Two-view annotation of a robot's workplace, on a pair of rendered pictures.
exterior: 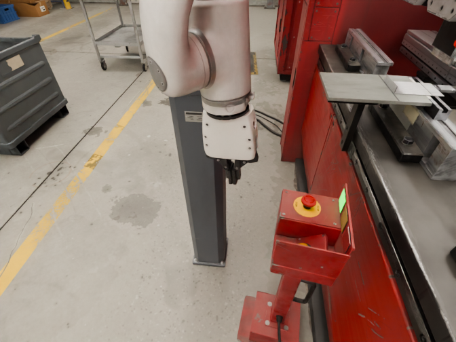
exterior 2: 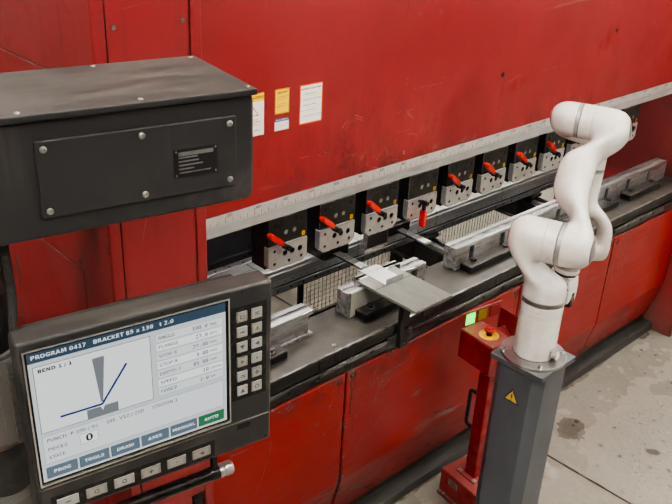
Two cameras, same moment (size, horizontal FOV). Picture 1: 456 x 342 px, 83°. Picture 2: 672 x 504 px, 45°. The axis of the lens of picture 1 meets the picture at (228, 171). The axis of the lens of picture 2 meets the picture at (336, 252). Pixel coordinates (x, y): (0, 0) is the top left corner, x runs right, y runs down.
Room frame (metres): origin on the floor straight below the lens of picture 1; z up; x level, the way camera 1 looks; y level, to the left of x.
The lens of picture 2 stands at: (2.74, 0.89, 2.29)
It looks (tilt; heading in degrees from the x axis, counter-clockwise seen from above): 26 degrees down; 219
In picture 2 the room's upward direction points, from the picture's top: 3 degrees clockwise
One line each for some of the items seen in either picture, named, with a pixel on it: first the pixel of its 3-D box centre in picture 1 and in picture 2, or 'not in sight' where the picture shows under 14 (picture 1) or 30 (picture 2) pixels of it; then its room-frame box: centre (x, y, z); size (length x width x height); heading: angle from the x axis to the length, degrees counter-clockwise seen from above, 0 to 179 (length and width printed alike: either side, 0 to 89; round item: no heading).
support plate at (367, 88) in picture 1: (369, 87); (404, 289); (0.72, -0.41, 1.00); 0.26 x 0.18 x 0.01; 83
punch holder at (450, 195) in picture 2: not in sight; (451, 178); (0.33, -0.51, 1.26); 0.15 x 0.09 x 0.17; 173
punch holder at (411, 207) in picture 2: not in sight; (414, 191); (0.53, -0.54, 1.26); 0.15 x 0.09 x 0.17; 173
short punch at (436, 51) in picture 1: (450, 40); (375, 238); (0.71, -0.56, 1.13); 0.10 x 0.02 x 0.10; 173
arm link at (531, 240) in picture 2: not in sight; (538, 258); (0.79, 0.06, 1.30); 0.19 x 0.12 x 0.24; 103
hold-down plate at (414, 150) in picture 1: (391, 127); (390, 302); (0.67, -0.50, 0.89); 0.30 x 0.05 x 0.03; 173
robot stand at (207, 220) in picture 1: (205, 189); (509, 485); (0.79, 0.10, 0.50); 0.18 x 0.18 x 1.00; 84
